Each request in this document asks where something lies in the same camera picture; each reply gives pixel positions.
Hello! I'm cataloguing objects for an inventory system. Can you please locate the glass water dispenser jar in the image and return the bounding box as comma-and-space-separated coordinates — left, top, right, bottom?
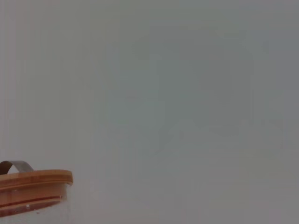
0, 183, 71, 224

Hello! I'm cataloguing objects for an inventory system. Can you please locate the wooden jar lid metal handle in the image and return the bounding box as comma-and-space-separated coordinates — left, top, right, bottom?
0, 160, 74, 209

